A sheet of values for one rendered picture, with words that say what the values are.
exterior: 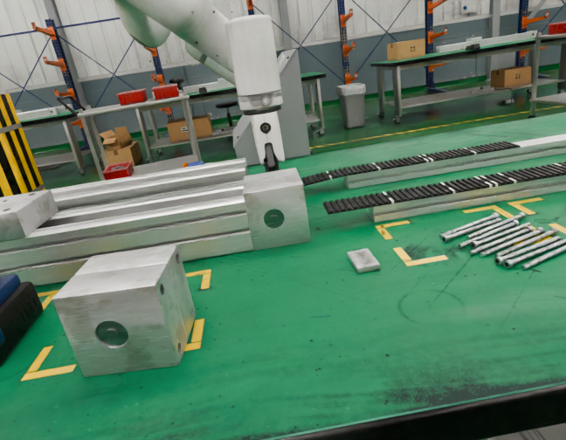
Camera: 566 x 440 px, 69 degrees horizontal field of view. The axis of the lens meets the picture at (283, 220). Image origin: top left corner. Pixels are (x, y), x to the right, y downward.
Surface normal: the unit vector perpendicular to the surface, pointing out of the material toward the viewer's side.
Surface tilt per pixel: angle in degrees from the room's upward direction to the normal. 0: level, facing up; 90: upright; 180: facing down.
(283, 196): 90
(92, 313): 90
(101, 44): 90
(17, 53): 90
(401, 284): 0
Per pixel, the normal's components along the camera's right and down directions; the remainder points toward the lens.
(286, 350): -0.14, -0.92
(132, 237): 0.07, 0.36
